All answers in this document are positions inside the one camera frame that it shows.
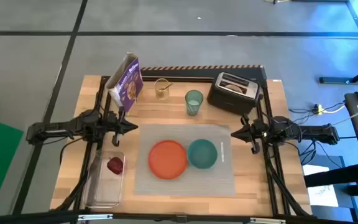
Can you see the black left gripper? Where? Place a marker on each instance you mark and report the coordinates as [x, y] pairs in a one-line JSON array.
[[117, 126]]

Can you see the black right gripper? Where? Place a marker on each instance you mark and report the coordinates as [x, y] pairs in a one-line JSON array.
[[255, 132]]

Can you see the purple and yellow cereal box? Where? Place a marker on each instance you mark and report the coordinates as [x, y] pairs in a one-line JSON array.
[[129, 87]]

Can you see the dark red apple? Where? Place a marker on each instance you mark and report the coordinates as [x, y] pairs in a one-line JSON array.
[[115, 166]]

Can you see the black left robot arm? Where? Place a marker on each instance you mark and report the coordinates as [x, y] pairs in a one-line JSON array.
[[57, 129]]

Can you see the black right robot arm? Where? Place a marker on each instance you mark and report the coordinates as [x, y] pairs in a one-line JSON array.
[[315, 132]]

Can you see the small white strip label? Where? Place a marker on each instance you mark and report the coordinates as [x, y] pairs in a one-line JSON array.
[[222, 152]]

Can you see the black and silver toaster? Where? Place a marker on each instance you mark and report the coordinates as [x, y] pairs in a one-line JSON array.
[[228, 101]]

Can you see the teal round bowl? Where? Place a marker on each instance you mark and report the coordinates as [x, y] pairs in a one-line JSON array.
[[202, 154]]

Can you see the orange round plate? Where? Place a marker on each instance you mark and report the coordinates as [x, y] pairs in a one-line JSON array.
[[166, 160]]

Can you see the green ribbed glass tumbler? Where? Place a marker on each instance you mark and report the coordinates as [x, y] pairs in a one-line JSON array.
[[194, 107]]

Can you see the gold spoon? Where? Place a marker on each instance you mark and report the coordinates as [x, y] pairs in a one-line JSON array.
[[166, 86]]

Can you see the clear plastic container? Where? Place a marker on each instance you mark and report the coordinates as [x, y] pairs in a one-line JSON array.
[[104, 193]]

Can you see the grey woven placemat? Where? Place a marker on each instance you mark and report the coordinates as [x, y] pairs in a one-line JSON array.
[[166, 189]]

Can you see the yellow power plug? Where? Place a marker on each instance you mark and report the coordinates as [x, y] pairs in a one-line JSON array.
[[320, 109]]

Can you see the white paper sheet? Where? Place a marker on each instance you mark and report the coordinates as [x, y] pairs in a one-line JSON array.
[[322, 196]]

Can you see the black metal stand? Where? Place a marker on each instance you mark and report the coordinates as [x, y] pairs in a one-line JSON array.
[[337, 80]]

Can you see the black crossbeam with silver brackets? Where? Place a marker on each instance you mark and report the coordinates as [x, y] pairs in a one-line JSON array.
[[42, 217]]

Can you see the black aluminium table frame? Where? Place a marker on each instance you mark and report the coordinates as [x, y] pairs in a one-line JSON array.
[[271, 193]]

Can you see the black cart frame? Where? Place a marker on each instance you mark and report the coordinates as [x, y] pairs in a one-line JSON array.
[[337, 179]]

